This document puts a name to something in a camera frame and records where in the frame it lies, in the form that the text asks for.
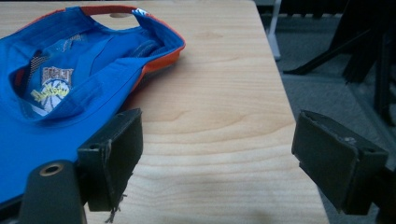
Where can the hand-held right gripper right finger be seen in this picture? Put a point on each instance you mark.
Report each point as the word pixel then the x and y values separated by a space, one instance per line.
pixel 333 161

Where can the white metal stand leg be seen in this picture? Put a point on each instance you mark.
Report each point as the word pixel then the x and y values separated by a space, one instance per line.
pixel 274 29

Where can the blue and orange cap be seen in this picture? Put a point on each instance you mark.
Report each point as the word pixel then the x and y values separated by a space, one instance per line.
pixel 62 93

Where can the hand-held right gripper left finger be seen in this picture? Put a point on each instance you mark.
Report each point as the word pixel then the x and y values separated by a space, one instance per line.
pixel 109 155

